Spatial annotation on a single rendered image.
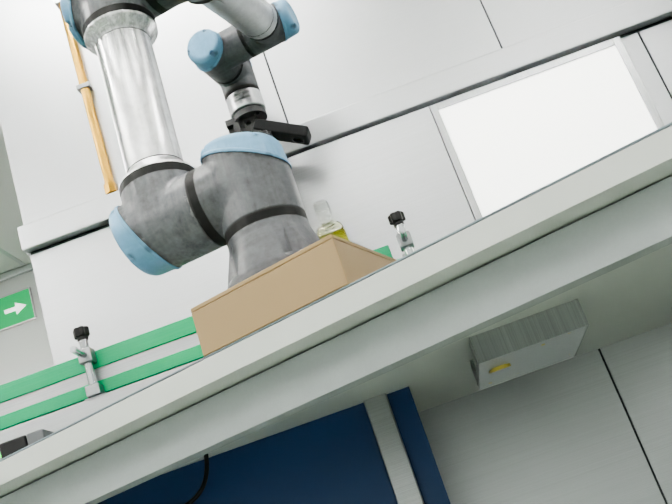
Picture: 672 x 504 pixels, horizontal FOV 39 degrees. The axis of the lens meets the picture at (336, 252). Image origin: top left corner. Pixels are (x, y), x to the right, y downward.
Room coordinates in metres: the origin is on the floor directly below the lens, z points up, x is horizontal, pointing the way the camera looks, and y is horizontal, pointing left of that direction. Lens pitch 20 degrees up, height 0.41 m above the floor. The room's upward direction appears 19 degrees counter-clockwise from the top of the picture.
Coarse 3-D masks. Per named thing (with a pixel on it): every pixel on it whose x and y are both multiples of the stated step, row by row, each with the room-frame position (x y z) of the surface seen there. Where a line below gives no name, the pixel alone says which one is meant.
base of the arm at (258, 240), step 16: (272, 208) 1.13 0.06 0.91; (288, 208) 1.14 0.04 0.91; (240, 224) 1.13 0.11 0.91; (256, 224) 1.13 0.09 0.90; (272, 224) 1.13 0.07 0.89; (288, 224) 1.13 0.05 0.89; (304, 224) 1.15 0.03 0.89; (240, 240) 1.14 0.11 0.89; (256, 240) 1.12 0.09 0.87; (272, 240) 1.12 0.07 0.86; (288, 240) 1.13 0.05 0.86; (304, 240) 1.13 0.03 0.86; (240, 256) 1.13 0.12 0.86; (256, 256) 1.12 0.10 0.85; (272, 256) 1.11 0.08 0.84; (288, 256) 1.11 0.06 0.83; (240, 272) 1.12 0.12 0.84; (256, 272) 1.11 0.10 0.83
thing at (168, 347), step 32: (192, 320) 1.58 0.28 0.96; (96, 352) 1.59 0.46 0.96; (128, 352) 1.58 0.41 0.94; (160, 352) 1.58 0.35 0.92; (192, 352) 1.58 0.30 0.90; (32, 384) 1.59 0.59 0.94; (64, 384) 1.59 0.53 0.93; (128, 384) 1.59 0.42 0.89; (0, 416) 1.59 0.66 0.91; (32, 416) 1.59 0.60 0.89
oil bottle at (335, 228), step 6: (324, 222) 1.69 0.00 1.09; (330, 222) 1.68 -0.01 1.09; (336, 222) 1.68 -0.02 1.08; (318, 228) 1.68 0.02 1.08; (324, 228) 1.67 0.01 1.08; (330, 228) 1.67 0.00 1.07; (336, 228) 1.67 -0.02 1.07; (342, 228) 1.67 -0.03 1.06; (318, 234) 1.67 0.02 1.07; (324, 234) 1.67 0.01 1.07; (336, 234) 1.67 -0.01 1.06; (342, 234) 1.67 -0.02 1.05; (348, 240) 1.68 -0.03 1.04
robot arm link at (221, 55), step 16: (208, 32) 1.55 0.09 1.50; (224, 32) 1.57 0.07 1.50; (192, 48) 1.56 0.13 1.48; (208, 48) 1.56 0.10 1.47; (224, 48) 1.57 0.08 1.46; (240, 48) 1.57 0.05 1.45; (208, 64) 1.58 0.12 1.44; (224, 64) 1.60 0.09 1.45; (240, 64) 1.62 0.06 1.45; (224, 80) 1.65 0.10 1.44
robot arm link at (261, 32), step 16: (160, 0) 1.21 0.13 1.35; (176, 0) 1.23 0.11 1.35; (192, 0) 1.26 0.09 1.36; (208, 0) 1.29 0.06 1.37; (224, 0) 1.33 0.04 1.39; (240, 0) 1.37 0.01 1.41; (256, 0) 1.42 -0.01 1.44; (224, 16) 1.39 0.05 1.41; (240, 16) 1.41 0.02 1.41; (256, 16) 1.45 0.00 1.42; (272, 16) 1.50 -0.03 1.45; (288, 16) 1.54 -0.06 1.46; (240, 32) 1.56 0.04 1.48; (256, 32) 1.50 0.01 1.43; (272, 32) 1.54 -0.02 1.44; (288, 32) 1.56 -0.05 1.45; (256, 48) 1.58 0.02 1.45
